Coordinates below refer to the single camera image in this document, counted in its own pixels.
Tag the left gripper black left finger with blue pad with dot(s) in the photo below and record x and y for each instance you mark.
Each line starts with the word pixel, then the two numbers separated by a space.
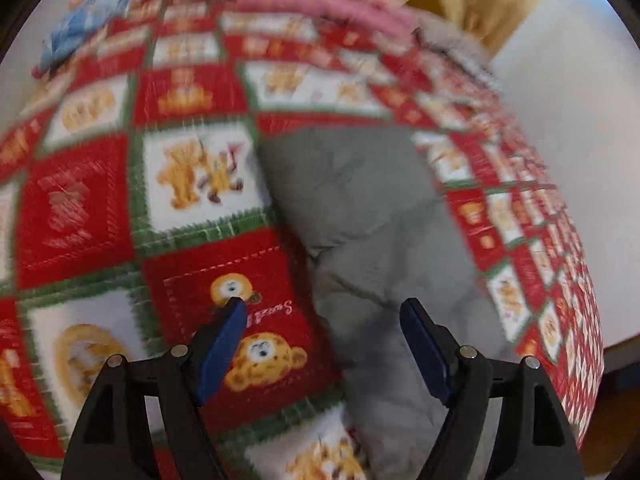
pixel 131 402

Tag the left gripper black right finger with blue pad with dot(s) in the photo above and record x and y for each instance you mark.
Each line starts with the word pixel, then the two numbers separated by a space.
pixel 533 437

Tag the grey puffer jacket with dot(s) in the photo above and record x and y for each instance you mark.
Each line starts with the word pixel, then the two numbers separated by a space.
pixel 363 203

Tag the red checkered teddy bedspread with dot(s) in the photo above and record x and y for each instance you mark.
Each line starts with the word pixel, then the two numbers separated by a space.
pixel 133 206

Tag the striped grey pillow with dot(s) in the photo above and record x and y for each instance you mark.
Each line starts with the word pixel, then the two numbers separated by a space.
pixel 446 37

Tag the blue white plastic bag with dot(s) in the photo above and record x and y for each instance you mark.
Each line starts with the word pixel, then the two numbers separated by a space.
pixel 84 19

